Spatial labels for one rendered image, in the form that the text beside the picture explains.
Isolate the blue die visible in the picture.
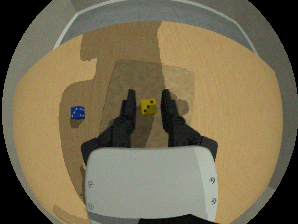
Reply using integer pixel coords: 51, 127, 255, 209
71, 106, 85, 120

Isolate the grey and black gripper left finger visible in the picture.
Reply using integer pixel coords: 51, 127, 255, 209
81, 89, 137, 166

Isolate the tan textured mat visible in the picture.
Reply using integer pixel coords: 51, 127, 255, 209
100, 59, 195, 148

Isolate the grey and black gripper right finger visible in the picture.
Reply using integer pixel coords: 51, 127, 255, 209
160, 89, 218, 162

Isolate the yellow die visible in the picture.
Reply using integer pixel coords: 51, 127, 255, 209
140, 98, 157, 116

